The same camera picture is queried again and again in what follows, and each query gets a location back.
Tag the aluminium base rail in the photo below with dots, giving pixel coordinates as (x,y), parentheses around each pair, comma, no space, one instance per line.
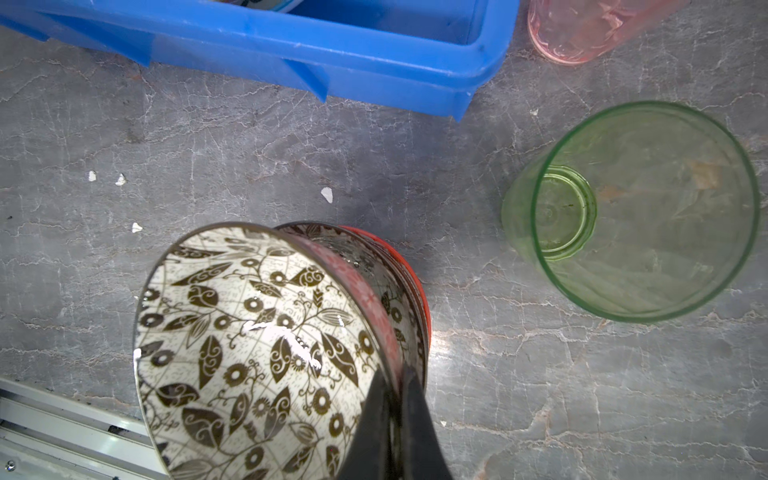
(46,436)

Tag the white watermelon pattern plate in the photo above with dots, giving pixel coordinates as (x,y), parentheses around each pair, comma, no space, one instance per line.
(265,5)

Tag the brown leaf pattern bowl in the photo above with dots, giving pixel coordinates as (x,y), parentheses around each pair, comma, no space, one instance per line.
(254,354)
(388,280)

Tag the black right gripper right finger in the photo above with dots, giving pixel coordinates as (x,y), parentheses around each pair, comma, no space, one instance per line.
(421,455)

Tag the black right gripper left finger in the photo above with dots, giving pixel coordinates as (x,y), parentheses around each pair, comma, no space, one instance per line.
(369,455)

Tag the red patterned bowl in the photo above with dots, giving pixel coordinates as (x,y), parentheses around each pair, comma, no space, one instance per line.
(411,275)

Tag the green transparent plastic cup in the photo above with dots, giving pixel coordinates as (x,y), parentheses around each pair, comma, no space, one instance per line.
(643,212)

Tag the pink transparent plastic cup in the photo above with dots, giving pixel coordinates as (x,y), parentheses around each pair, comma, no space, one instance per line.
(575,32)

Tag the blue plastic bin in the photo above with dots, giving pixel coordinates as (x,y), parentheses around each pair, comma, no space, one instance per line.
(424,56)

